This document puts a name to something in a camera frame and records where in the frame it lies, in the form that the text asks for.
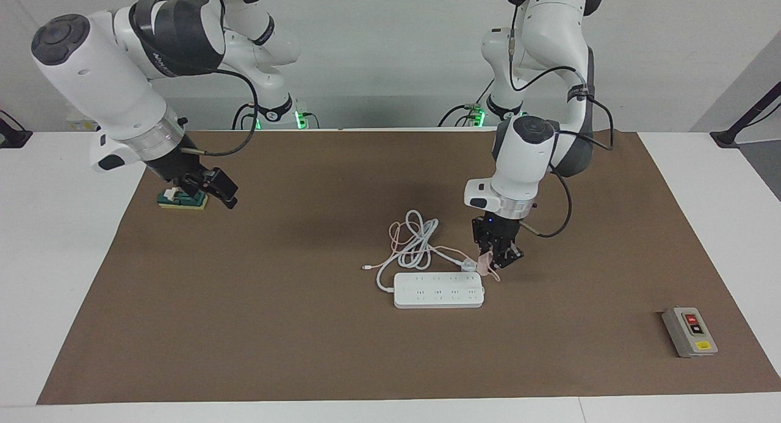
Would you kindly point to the white wall socket box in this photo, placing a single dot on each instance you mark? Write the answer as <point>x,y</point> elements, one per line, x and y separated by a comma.
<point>82,125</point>

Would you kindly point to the green knife switch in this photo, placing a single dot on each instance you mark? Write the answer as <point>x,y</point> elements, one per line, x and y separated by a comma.
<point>177,202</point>

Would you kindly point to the grey push-button switch box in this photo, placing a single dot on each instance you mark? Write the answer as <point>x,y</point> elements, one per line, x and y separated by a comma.
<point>689,332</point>

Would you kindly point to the white power strip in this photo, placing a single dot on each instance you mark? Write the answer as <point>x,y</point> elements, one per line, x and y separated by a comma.
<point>439,290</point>

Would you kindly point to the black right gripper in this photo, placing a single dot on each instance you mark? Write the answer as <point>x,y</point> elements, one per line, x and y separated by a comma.
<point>177,166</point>

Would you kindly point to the black clamp mount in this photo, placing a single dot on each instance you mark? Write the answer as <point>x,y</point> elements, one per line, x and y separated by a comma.
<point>12,136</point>

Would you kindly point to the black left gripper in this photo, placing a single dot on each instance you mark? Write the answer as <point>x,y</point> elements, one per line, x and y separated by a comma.
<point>497,231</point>

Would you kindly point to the pink charger plug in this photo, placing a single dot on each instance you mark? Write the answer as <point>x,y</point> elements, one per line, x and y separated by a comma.
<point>484,264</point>

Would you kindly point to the black clamp stand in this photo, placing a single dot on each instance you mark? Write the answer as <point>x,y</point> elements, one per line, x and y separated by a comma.
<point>753,115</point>

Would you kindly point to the brown table mat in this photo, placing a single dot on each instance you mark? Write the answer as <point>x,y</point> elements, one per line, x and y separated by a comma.
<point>305,350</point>

